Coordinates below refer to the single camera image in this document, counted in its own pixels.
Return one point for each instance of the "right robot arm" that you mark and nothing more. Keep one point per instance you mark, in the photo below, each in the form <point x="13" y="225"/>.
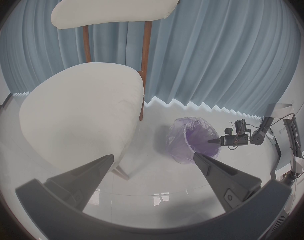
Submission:
<point x="258" y="138"/>

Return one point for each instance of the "white trash bin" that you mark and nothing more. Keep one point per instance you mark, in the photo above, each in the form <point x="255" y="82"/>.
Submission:
<point x="186" y="137"/>

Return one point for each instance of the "purple plastic bag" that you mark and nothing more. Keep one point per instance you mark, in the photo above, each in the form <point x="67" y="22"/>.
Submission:
<point x="176" y="144"/>

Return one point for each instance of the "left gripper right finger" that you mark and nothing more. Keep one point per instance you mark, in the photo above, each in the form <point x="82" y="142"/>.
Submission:
<point x="224" y="181"/>

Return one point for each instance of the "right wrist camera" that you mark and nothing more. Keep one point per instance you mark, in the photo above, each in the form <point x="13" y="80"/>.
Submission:
<point x="240" y="126"/>

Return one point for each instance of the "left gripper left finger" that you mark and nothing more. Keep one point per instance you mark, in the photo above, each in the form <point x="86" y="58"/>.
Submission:
<point x="87" y="179"/>

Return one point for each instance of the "pale blue curtain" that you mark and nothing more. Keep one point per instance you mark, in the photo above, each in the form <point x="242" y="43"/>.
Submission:
<point x="216" y="46"/>

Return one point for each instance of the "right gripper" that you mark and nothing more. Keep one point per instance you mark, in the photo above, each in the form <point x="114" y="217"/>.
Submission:
<point x="235" y="140"/>

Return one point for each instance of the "white chair with wooden legs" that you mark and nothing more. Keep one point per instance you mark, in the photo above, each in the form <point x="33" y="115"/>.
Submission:
<point x="79" y="114"/>

